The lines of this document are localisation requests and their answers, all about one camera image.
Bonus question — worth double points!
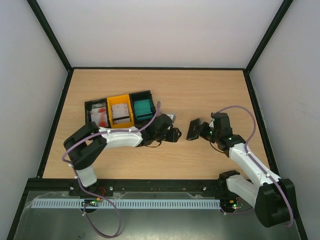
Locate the black enclosure frame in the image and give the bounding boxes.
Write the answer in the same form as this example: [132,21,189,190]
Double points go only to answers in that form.
[7,0,293,240]

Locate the white striped cards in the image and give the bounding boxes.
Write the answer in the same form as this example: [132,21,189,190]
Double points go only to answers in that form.
[111,103,131,125]

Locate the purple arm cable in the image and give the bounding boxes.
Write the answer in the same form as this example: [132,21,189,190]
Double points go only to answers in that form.
[61,101,162,238]
[211,105,295,227]

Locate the black leather card holder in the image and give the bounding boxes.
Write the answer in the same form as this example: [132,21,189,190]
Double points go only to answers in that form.
[186,118,202,141]

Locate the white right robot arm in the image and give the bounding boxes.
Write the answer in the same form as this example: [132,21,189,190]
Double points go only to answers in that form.
[192,112,297,228]

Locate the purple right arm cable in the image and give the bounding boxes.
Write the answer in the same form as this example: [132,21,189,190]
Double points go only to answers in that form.
[211,105,295,227]

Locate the grey slotted cable duct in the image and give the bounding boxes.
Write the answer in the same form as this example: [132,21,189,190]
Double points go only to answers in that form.
[31,198,221,210]

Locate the red and white cards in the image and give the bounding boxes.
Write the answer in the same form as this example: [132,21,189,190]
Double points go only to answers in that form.
[89,102,109,128]

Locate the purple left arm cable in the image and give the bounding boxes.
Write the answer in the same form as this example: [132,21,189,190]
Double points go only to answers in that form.
[61,101,162,238]

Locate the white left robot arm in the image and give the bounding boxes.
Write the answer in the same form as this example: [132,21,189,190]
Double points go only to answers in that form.
[62,113,182,188]

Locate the black left card bin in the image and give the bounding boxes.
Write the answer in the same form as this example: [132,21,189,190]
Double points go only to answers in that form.
[84,98,111,128]

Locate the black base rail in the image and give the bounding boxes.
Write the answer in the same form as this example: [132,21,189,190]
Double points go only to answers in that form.
[25,178,237,199]

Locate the teal card stack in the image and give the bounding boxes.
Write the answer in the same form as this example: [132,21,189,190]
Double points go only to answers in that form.
[133,99,153,121]

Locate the yellow middle card bin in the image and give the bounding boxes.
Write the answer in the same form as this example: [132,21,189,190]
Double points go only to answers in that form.
[107,94,135,129]

